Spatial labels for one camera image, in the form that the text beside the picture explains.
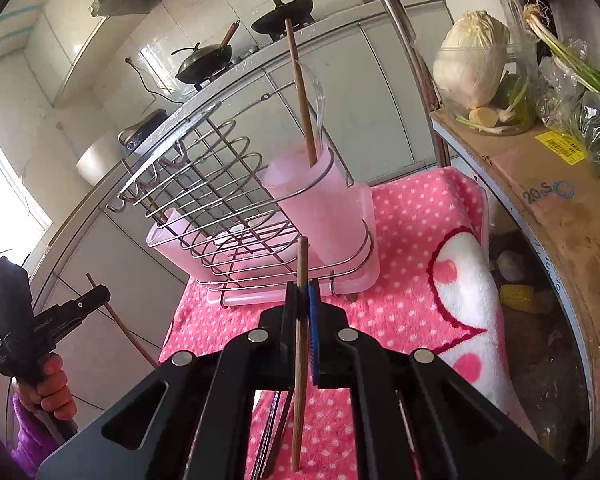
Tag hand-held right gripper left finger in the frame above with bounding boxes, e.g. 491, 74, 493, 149
37, 282, 302, 480

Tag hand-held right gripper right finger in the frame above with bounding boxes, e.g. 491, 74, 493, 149
306, 280, 567, 480

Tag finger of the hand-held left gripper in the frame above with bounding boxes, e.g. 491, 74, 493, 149
55, 285, 112, 344

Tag wooden chopstick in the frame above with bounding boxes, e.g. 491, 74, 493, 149
264, 0, 318, 167
290, 236, 310, 473
85, 273, 159, 369

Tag black spoon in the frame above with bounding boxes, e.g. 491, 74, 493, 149
260, 392, 292, 480

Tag wire utensil rack pink cups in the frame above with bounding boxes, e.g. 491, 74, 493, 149
105, 85, 382, 309

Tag clear plastic spoon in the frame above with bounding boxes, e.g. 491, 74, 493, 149
292, 61, 328, 134

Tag person's left forearm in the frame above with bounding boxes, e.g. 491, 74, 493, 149
9, 392, 64, 479

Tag person's left hand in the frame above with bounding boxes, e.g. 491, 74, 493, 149
17, 352, 77, 424

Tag window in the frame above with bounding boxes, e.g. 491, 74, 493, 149
0, 97, 54, 263

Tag pink dotted towel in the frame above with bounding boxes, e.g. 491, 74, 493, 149
157, 166, 542, 480

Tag white rice cooker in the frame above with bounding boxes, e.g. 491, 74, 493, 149
75, 130, 132, 187

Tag black electric cooker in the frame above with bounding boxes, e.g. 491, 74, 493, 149
118, 108, 169, 154

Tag white round vegetable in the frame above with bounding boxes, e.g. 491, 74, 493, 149
496, 250, 527, 282

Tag yellow corn cob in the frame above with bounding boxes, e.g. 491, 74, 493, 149
500, 284, 557, 314

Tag metal shelf rack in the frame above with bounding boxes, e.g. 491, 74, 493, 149
356, 0, 600, 480

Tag grey lower kitchen cabinets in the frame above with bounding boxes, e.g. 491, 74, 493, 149
27, 0, 456, 411

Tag black wok with lid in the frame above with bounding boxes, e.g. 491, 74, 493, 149
172, 20, 242, 87

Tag cardboard sheet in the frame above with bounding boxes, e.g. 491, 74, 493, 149
429, 104, 600, 397

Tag black frying pan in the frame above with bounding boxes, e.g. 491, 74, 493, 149
251, 0, 316, 40

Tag napa cabbage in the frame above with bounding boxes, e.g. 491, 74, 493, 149
432, 10, 512, 112

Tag green onions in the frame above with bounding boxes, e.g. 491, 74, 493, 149
523, 3, 600, 97

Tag black power cable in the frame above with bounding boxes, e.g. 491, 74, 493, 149
124, 57, 187, 107

